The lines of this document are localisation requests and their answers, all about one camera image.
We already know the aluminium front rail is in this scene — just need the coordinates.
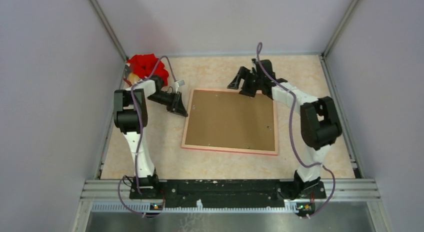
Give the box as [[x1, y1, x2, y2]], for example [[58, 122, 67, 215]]
[[80, 179, 381, 201]]

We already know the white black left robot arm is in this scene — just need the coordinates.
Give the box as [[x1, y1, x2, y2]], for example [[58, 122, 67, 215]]
[[113, 75, 189, 199]]

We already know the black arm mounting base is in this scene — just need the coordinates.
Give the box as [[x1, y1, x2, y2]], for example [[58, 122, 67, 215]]
[[129, 179, 327, 208]]

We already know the grey cable duct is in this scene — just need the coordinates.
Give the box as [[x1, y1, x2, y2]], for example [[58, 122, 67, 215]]
[[91, 199, 312, 214]]

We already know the red plush toy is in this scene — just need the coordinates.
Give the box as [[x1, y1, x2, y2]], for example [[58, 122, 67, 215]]
[[123, 54, 169, 86]]

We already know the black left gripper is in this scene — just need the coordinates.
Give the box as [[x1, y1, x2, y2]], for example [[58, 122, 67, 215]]
[[147, 91, 188, 117]]

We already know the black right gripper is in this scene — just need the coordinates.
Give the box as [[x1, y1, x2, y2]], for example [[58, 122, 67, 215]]
[[227, 67, 263, 98]]

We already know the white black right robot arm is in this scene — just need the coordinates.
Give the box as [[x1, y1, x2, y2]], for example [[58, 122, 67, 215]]
[[227, 59, 343, 198]]

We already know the pink wooden picture frame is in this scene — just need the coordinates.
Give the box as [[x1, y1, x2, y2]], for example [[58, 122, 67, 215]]
[[181, 88, 279, 156]]

